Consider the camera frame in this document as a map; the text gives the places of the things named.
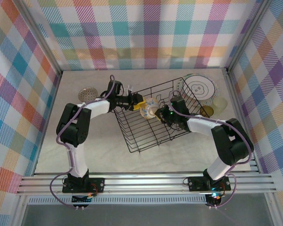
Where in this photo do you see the yellow blue patterned bowl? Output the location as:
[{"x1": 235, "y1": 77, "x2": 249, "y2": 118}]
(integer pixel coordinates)
[{"x1": 140, "y1": 97, "x2": 160, "y2": 120}]

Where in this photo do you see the black wire dish rack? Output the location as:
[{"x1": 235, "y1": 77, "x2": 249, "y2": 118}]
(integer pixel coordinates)
[{"x1": 113, "y1": 77, "x2": 203, "y2": 153}]

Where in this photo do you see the clear drinking glass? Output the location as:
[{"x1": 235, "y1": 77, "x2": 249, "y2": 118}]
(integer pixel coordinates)
[{"x1": 78, "y1": 86, "x2": 98, "y2": 101}]

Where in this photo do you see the amber glass cup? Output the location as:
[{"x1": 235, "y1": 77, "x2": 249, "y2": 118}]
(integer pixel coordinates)
[{"x1": 200, "y1": 105, "x2": 214, "y2": 118}]

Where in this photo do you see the white plate with blue rings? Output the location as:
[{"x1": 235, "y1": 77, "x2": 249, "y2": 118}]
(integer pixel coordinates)
[{"x1": 182, "y1": 74, "x2": 216, "y2": 101}]

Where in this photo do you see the floral rim plate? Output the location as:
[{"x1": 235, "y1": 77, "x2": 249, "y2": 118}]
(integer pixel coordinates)
[{"x1": 179, "y1": 73, "x2": 220, "y2": 108}]

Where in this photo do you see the pale green cup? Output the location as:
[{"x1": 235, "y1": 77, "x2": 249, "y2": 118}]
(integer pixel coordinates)
[{"x1": 212, "y1": 97, "x2": 228, "y2": 116}]

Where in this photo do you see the right small controller board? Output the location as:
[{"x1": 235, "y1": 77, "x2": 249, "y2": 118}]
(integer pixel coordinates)
[{"x1": 205, "y1": 192, "x2": 225, "y2": 210}]

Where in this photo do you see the small controller board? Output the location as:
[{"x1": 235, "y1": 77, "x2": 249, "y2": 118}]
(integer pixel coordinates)
[
  {"x1": 72, "y1": 194, "x2": 94, "y2": 210},
  {"x1": 205, "y1": 192, "x2": 225, "y2": 210}
]

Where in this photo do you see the left small controller board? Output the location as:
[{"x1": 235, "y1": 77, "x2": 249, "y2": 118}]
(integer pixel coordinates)
[{"x1": 72, "y1": 194, "x2": 94, "y2": 210}]

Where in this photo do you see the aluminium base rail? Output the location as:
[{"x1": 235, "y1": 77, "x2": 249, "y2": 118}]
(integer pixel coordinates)
[{"x1": 15, "y1": 173, "x2": 278, "y2": 196}]

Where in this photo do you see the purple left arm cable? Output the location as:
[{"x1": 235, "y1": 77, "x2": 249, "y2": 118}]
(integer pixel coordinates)
[{"x1": 49, "y1": 74, "x2": 116, "y2": 210}]

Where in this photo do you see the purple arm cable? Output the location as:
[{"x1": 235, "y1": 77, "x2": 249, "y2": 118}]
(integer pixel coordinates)
[
  {"x1": 168, "y1": 90, "x2": 255, "y2": 209},
  {"x1": 49, "y1": 74, "x2": 116, "y2": 210}
]

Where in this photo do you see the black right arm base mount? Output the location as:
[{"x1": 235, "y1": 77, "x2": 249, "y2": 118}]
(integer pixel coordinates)
[{"x1": 187, "y1": 176, "x2": 232, "y2": 192}]

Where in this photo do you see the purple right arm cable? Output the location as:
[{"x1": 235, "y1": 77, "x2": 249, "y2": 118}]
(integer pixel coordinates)
[{"x1": 168, "y1": 90, "x2": 255, "y2": 209}]

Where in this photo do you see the white slotted cable duct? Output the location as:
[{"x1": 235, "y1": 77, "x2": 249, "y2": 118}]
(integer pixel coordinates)
[{"x1": 28, "y1": 196, "x2": 207, "y2": 205}]

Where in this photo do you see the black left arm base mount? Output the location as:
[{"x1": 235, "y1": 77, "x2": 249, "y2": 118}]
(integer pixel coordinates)
[{"x1": 62, "y1": 178, "x2": 106, "y2": 194}]

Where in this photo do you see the aluminium side rail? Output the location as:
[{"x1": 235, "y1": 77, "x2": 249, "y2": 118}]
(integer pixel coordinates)
[{"x1": 223, "y1": 68, "x2": 260, "y2": 175}]

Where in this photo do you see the aluminium left corner post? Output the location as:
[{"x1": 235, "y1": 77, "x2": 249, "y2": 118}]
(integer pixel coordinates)
[{"x1": 13, "y1": 0, "x2": 62, "y2": 76}]

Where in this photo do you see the aluminium corner post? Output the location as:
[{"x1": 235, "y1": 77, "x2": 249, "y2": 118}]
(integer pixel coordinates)
[
  {"x1": 226, "y1": 0, "x2": 274, "y2": 73},
  {"x1": 13, "y1": 0, "x2": 62, "y2": 76}
]

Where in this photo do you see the aluminium right corner post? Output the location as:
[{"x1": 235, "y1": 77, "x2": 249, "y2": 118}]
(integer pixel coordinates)
[{"x1": 226, "y1": 0, "x2": 274, "y2": 73}]

